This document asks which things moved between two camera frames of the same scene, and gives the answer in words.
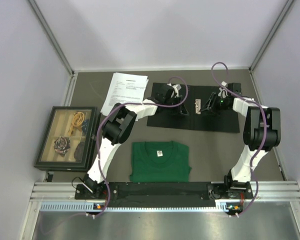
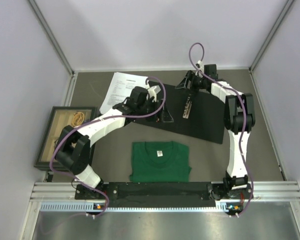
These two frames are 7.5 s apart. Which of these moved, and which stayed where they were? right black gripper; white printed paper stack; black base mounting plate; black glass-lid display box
Moved: right black gripper
Stayed: black base mounting plate; white printed paper stack; black glass-lid display box
